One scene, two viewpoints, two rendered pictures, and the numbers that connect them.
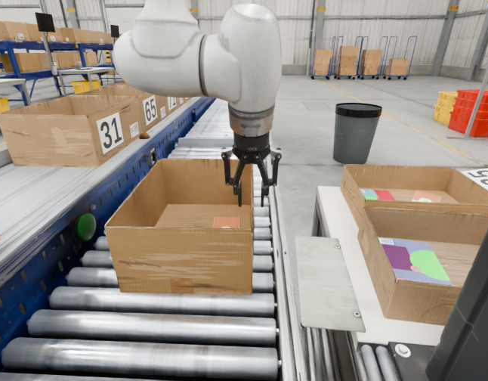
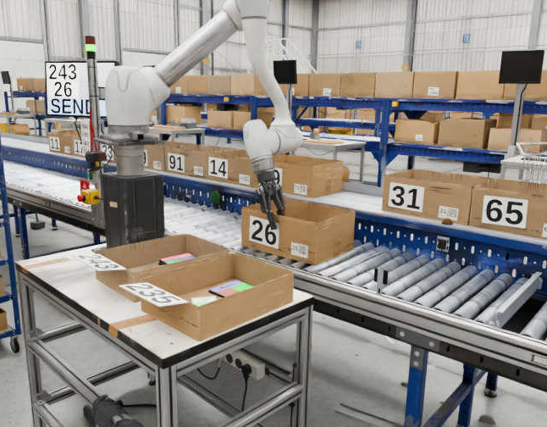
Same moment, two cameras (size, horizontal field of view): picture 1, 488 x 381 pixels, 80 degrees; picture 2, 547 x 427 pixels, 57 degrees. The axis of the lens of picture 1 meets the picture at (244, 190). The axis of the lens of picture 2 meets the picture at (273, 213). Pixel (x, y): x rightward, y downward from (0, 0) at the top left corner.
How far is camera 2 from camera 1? 2.44 m
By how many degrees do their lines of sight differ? 116
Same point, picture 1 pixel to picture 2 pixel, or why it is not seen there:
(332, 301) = not seen: hidden behind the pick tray
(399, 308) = (182, 250)
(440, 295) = (168, 242)
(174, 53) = not seen: hidden behind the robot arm
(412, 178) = (234, 309)
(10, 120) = (407, 173)
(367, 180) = (273, 297)
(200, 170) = (339, 224)
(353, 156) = not seen: outside the picture
